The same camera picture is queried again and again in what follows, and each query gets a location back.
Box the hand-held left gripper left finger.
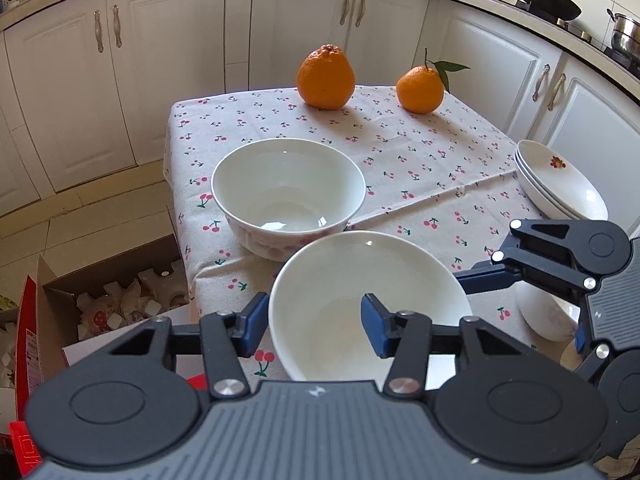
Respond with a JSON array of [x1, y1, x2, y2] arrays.
[[102, 291, 270, 400]]

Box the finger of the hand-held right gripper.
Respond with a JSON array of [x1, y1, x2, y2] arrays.
[[452, 218, 598, 297], [574, 321, 615, 378]]

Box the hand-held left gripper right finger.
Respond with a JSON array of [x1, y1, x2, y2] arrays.
[[361, 292, 516, 397]]

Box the white floral bowl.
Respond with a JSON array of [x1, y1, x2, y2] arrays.
[[515, 280, 583, 343], [211, 138, 367, 262], [268, 230, 474, 383]]

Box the cherry-print tablecloth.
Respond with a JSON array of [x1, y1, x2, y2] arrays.
[[162, 84, 601, 391]]

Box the brown cardboard box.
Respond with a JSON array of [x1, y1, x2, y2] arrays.
[[35, 232, 191, 356]]

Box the orange with leaf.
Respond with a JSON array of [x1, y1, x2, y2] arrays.
[[396, 48, 472, 114]]

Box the red printed carton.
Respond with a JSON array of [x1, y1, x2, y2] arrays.
[[9, 276, 51, 478]]

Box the bumpy orange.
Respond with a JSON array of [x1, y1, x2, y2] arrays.
[[296, 44, 356, 110]]

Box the steel pot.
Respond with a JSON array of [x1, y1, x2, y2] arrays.
[[606, 8, 640, 58]]

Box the white kitchen cabinets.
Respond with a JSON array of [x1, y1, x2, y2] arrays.
[[0, 0, 640, 221]]

